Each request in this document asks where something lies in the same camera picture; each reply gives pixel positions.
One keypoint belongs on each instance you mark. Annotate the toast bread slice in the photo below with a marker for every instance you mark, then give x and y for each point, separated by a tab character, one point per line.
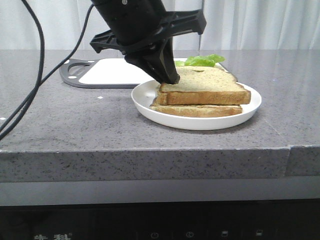
198	111
203	85

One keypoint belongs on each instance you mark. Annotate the white cutting board grey rim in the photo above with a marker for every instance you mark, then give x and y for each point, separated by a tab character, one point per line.
107	73

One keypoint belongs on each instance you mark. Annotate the black appliance control panel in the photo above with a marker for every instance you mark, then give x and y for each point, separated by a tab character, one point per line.
208	220

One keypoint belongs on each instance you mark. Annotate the green lettuce leaf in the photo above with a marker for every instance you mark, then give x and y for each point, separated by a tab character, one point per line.
200	61

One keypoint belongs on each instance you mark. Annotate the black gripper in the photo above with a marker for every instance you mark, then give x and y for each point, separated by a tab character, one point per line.
138	24

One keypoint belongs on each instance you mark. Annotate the white round plate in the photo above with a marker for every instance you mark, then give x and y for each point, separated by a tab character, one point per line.
144	94

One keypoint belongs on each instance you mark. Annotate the white curtain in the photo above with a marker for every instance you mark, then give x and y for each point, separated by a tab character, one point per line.
231	24

